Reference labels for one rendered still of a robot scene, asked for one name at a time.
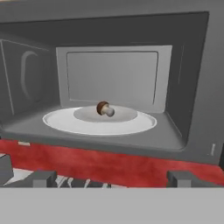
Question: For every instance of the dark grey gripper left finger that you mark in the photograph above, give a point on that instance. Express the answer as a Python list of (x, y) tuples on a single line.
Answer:
[(43, 178)]

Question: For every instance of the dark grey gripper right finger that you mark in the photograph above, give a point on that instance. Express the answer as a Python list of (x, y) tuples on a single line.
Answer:
[(182, 179)]

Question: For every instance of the white round turntable plate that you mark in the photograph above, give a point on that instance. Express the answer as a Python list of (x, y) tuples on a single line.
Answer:
[(58, 122)]

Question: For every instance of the brown cap mushroom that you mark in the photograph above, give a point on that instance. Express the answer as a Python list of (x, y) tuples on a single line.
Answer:
[(104, 109)]

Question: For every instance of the grey microwave oven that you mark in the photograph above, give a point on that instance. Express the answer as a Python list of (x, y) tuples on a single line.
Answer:
[(189, 73)]

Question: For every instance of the grey block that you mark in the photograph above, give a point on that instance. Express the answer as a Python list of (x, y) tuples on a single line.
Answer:
[(5, 169)]

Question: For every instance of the dark hob with pale lines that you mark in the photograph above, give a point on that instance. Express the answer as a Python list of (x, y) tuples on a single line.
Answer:
[(84, 183)]

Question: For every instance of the grey round dish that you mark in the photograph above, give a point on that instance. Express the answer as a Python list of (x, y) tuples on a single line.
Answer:
[(87, 115)]

